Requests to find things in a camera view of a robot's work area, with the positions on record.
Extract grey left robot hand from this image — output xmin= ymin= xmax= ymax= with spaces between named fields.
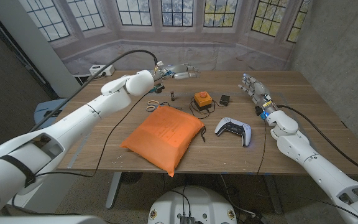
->
xmin=152 ymin=63 xmax=200 ymax=82

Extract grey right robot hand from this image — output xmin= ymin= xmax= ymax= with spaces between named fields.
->
xmin=237 ymin=73 xmax=278 ymax=116

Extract orange box red button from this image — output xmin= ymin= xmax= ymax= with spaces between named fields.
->
xmin=193 ymin=91 xmax=213 ymax=111

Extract orange fabric pouch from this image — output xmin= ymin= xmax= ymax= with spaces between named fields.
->
xmin=119 ymin=105 xmax=205 ymax=177

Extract flat black device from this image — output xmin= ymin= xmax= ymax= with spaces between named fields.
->
xmin=43 ymin=109 xmax=63 ymax=118

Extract printed window backdrop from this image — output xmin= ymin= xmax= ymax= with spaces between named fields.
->
xmin=17 ymin=0 xmax=313 ymax=76

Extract white black game controller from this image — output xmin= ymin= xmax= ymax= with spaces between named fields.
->
xmin=214 ymin=116 xmax=252 ymax=147

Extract white power strip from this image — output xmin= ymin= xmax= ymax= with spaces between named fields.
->
xmin=88 ymin=64 xmax=116 ymax=77

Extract grey table leg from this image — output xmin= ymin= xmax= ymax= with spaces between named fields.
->
xmin=262 ymin=174 xmax=284 ymax=215
xmin=105 ymin=171 xmax=123 ymax=209

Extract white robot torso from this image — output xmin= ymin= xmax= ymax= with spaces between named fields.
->
xmin=147 ymin=185 xmax=238 ymax=224

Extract light blue stool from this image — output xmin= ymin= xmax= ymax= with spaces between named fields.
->
xmin=34 ymin=98 xmax=70 ymax=126

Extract white floor platform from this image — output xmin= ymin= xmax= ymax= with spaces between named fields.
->
xmin=11 ymin=172 xmax=80 ymax=215

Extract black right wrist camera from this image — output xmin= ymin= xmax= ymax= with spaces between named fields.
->
xmin=254 ymin=105 xmax=267 ymax=121

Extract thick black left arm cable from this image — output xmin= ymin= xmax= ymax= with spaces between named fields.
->
xmin=29 ymin=49 xmax=159 ymax=133

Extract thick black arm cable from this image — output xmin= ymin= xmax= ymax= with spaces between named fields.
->
xmin=29 ymin=49 xmax=159 ymax=133
xmin=275 ymin=104 xmax=358 ymax=178

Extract tan handled scissors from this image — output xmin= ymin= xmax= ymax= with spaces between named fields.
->
xmin=145 ymin=99 xmax=167 ymax=113

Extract black button box cable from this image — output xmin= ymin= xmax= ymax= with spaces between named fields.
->
xmin=188 ymin=96 xmax=227 ymax=120

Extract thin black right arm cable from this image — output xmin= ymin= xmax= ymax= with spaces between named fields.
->
xmin=255 ymin=119 xmax=269 ymax=175

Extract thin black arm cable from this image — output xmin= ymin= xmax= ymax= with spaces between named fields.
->
xmin=35 ymin=90 xmax=152 ymax=179
xmin=255 ymin=119 xmax=269 ymax=175

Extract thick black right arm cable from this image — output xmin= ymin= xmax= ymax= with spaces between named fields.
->
xmin=275 ymin=104 xmax=358 ymax=178

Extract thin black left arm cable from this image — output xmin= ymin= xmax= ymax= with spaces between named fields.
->
xmin=35 ymin=90 xmax=152 ymax=179

